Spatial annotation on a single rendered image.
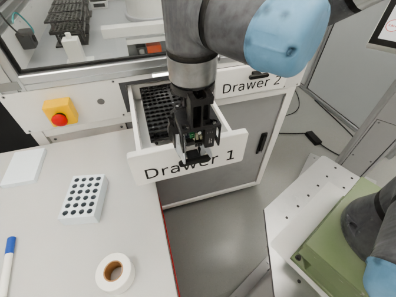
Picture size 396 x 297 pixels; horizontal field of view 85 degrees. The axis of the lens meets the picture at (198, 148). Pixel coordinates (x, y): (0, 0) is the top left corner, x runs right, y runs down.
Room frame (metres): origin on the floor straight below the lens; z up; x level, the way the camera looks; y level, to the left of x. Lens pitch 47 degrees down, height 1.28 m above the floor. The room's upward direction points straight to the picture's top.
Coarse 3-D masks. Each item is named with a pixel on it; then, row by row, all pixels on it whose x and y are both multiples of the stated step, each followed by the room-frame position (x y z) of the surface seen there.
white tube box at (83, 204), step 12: (72, 180) 0.33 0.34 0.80; (84, 180) 0.34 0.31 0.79; (96, 180) 0.33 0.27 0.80; (72, 192) 0.30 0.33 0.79; (84, 192) 0.29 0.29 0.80; (96, 192) 0.29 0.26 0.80; (72, 204) 0.26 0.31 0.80; (84, 204) 0.27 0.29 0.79; (96, 204) 0.26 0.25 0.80; (60, 216) 0.23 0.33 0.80; (72, 216) 0.23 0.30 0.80; (84, 216) 0.23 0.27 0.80; (96, 216) 0.24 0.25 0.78
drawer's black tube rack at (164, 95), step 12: (168, 84) 0.64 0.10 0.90; (144, 96) 0.57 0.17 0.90; (156, 96) 0.58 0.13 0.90; (168, 96) 0.57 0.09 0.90; (144, 108) 0.51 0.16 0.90; (156, 108) 0.55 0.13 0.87; (168, 108) 0.51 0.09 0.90; (156, 120) 0.46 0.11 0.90; (168, 120) 0.46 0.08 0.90; (156, 144) 0.43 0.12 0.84
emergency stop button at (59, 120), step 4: (52, 116) 0.49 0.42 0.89; (56, 116) 0.48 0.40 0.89; (60, 116) 0.49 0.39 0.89; (64, 116) 0.49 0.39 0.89; (52, 120) 0.48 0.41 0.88; (56, 120) 0.48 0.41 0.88; (60, 120) 0.48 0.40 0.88; (64, 120) 0.48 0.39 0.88; (56, 124) 0.48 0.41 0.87; (60, 124) 0.48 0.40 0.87; (64, 124) 0.48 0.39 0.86
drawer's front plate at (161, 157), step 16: (224, 144) 0.36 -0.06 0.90; (240, 144) 0.38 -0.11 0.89; (128, 160) 0.30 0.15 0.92; (144, 160) 0.31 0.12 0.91; (160, 160) 0.32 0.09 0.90; (176, 160) 0.33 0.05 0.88; (224, 160) 0.37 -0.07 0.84; (240, 160) 0.38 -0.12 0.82; (144, 176) 0.31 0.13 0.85; (160, 176) 0.32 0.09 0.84; (176, 176) 0.33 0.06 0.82
